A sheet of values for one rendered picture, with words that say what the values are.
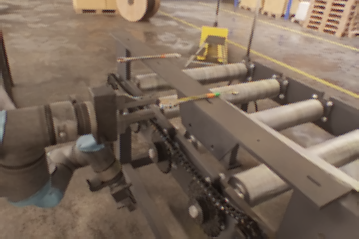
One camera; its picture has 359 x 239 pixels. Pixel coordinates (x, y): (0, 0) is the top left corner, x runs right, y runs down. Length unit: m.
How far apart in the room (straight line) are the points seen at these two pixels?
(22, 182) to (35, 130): 0.12
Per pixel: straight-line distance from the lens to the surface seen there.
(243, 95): 1.55
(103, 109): 0.63
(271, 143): 0.64
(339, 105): 1.63
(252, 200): 0.91
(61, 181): 0.94
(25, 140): 0.61
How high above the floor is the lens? 1.50
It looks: 28 degrees down
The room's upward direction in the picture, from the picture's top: 5 degrees clockwise
